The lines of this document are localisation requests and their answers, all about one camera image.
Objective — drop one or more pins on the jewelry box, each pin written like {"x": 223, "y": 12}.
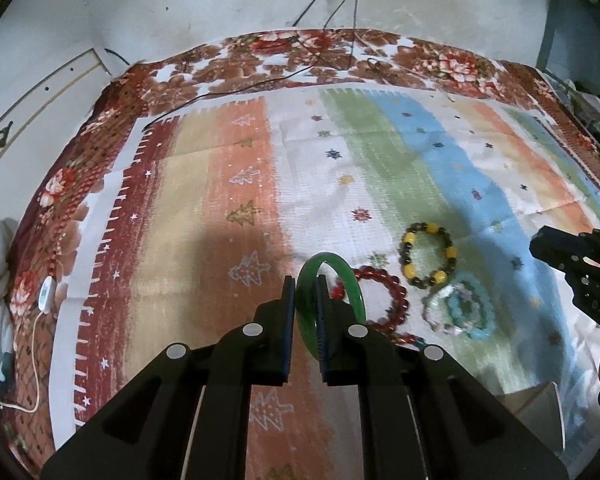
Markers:
{"x": 540, "y": 410}

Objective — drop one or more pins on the red floral bedsheet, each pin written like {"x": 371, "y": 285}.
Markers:
{"x": 247, "y": 66}

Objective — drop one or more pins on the metal bed frame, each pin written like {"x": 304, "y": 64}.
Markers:
{"x": 582, "y": 105}

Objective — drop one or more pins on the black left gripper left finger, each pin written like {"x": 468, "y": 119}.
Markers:
{"x": 185, "y": 415}

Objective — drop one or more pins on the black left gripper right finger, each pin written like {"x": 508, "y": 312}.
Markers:
{"x": 423, "y": 416}

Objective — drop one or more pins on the green jade bangle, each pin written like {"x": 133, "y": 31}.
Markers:
{"x": 306, "y": 313}

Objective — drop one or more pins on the striped colourful cloth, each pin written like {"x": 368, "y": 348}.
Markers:
{"x": 192, "y": 222}

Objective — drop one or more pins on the white controller with cord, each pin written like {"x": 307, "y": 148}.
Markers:
{"x": 46, "y": 297}

